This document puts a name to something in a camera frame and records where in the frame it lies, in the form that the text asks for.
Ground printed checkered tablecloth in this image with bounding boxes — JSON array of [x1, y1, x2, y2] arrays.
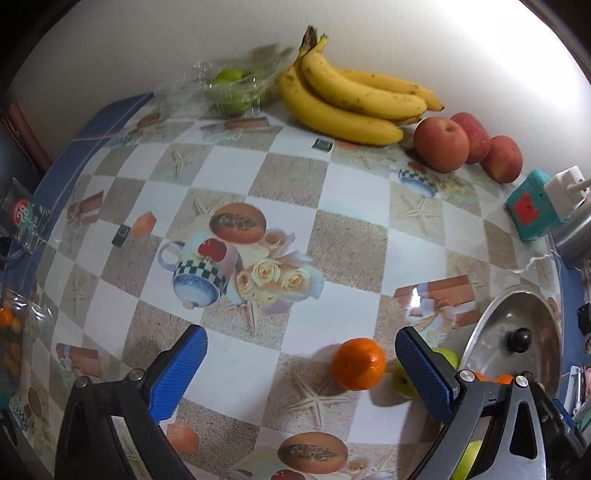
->
[[0, 92, 566, 480]]

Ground printed paper packets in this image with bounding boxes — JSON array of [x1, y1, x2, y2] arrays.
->
[[570, 342, 591, 416]]

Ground clear glass with red label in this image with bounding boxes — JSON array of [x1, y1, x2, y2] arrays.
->
[[0, 178, 51, 252]]

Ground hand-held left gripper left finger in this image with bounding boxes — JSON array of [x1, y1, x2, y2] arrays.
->
[[54, 324, 209, 480]]

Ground teal box with red mark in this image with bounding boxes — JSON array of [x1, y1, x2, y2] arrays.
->
[[505, 168, 571, 241]]

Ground clear plastic clamshell container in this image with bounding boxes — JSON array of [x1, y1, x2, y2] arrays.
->
[[154, 44, 301, 116]]

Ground clear bag of snacks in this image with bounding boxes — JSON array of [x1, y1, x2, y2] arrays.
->
[[0, 286, 51, 407]]

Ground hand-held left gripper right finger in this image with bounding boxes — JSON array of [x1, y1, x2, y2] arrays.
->
[[394, 326, 550, 480]]

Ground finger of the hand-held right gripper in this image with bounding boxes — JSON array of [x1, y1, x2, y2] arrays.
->
[[539, 396, 590, 480]]

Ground yellow banana bunch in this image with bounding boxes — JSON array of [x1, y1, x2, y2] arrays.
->
[[277, 25, 445, 147]]

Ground stainless steel bowl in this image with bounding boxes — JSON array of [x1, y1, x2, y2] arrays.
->
[[413, 284, 565, 480]]

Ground dark purple plum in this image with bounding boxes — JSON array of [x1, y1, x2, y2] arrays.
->
[[508, 328, 533, 354]]

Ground white power plug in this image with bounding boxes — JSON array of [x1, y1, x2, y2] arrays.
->
[[545, 165, 591, 217]]

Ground small bright green apple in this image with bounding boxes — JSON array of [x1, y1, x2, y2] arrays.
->
[[450, 439, 483, 480]]

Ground red apple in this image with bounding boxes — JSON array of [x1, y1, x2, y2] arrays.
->
[[481, 135, 524, 184], [413, 116, 470, 173], [450, 112, 491, 164]]

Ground pile of small green apples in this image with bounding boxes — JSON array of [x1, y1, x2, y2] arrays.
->
[[205, 68, 278, 115]]

